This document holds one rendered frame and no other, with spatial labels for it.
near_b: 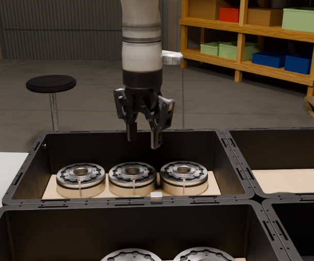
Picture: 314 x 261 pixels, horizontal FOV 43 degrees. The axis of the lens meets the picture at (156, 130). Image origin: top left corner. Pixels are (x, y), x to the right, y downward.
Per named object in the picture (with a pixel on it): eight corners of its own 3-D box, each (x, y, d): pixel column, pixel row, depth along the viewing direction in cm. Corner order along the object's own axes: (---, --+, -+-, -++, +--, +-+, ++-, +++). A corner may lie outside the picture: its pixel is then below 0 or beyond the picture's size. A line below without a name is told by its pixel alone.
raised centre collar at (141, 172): (121, 178, 82) (121, 176, 82) (120, 168, 87) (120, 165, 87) (145, 177, 83) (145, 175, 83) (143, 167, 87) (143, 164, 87)
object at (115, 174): (108, 187, 80) (108, 185, 80) (108, 165, 89) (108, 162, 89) (158, 185, 81) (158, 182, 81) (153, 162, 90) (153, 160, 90)
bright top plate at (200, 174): (159, 184, 81) (159, 182, 81) (161, 162, 90) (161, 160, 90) (208, 186, 81) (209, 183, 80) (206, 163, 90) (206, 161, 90)
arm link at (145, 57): (185, 63, 77) (185, 31, 75) (148, 75, 69) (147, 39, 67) (149, 57, 83) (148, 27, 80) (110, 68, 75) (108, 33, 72)
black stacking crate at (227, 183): (10, 267, 65) (-1, 207, 61) (47, 179, 93) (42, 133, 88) (250, 259, 67) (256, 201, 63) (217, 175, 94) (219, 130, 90)
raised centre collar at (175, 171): (172, 176, 83) (172, 174, 83) (172, 165, 88) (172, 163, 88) (195, 177, 83) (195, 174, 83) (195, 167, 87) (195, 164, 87)
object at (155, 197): (150, 203, 61) (150, 196, 60) (150, 198, 62) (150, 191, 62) (162, 203, 61) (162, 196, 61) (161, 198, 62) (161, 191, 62)
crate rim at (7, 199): (0, 218, 61) (-3, 204, 61) (42, 141, 89) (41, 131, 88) (256, 211, 63) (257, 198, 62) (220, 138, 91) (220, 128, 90)
